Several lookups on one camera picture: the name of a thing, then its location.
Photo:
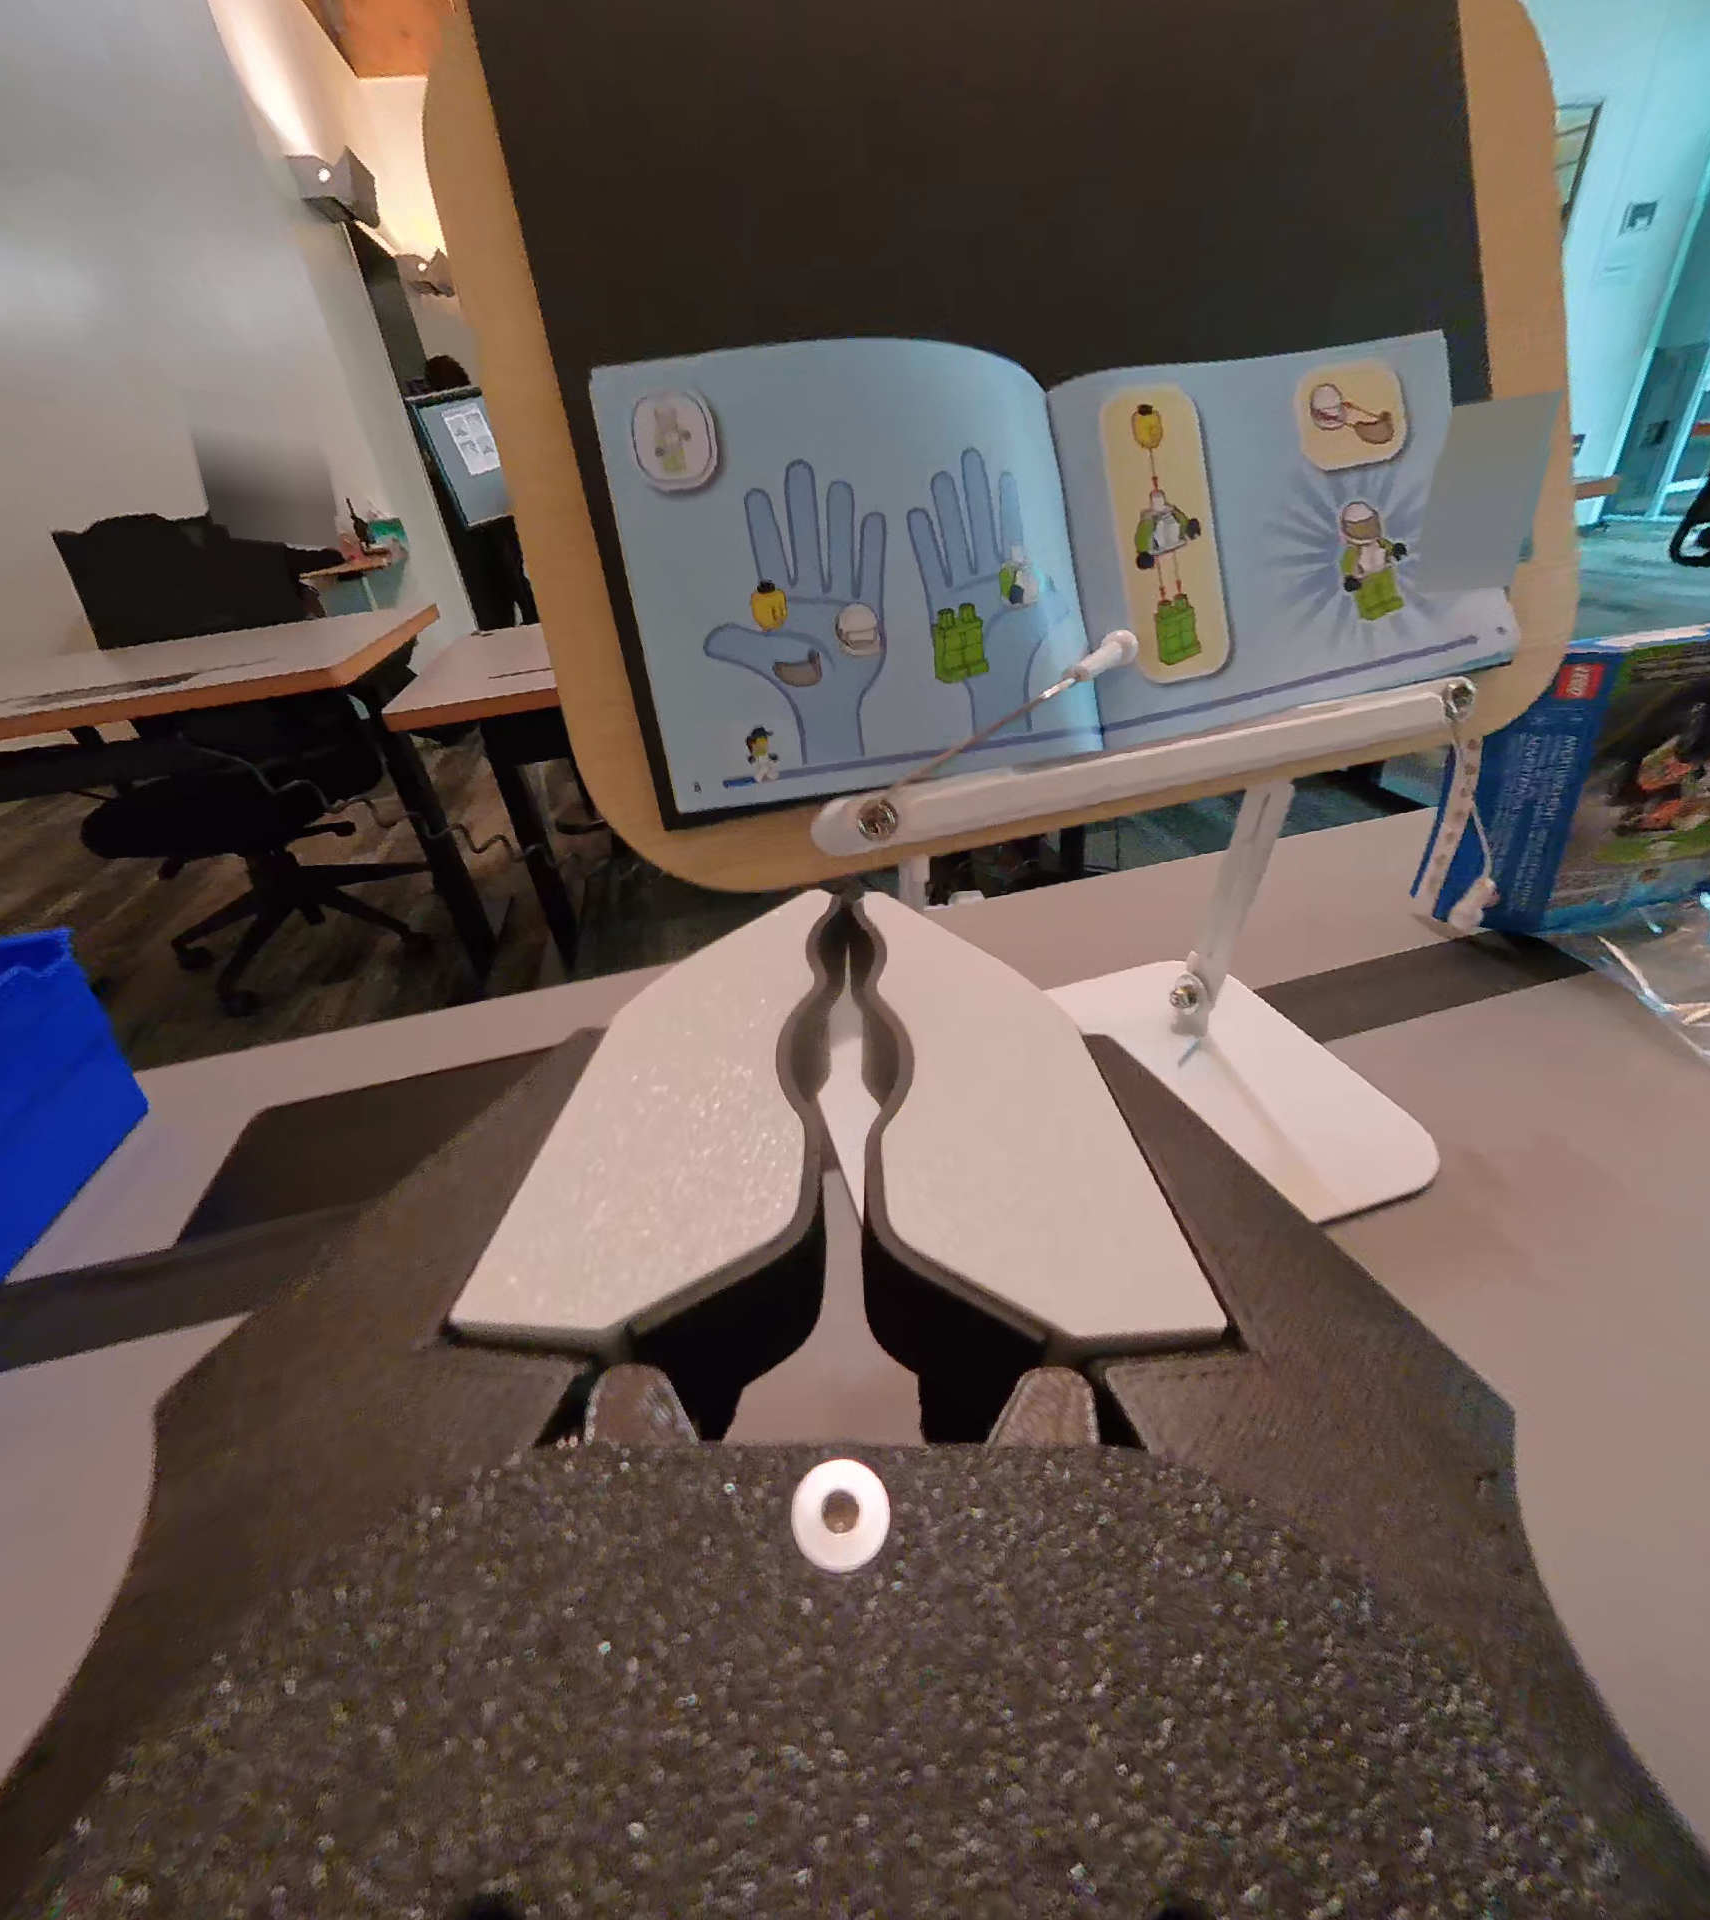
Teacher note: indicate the lego instruction booklet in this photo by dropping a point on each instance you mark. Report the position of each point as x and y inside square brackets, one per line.
[855, 571]

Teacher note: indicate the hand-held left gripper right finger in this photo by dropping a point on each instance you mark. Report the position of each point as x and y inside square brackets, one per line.
[1050, 1187]

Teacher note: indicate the black monitor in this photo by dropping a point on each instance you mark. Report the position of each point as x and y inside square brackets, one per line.
[472, 481]

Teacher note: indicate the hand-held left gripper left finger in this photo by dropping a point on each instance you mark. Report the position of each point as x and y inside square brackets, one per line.
[645, 1187]

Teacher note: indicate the wooden desk black frame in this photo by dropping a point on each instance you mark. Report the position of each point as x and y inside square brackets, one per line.
[480, 677]
[135, 677]

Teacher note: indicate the blue lego set box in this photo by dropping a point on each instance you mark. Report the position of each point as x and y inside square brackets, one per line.
[1666, 767]

